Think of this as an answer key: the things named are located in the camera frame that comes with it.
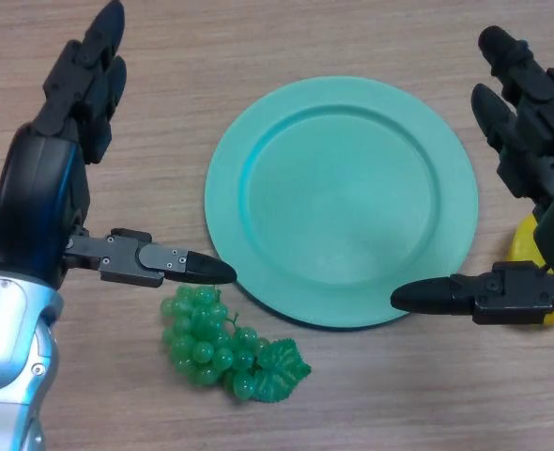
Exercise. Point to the green plastic grapes bunch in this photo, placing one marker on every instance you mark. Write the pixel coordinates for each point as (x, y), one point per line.
(202, 350)

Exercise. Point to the green round plate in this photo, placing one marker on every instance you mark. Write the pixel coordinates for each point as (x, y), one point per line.
(343, 202)

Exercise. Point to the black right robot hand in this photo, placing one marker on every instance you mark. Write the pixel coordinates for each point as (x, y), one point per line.
(544, 141)

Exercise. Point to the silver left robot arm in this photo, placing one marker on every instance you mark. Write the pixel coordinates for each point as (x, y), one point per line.
(9, 329)

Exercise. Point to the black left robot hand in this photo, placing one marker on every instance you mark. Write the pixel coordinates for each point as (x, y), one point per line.
(37, 197)

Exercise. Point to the yellow fruit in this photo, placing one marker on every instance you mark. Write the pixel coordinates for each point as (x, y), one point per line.
(523, 244)

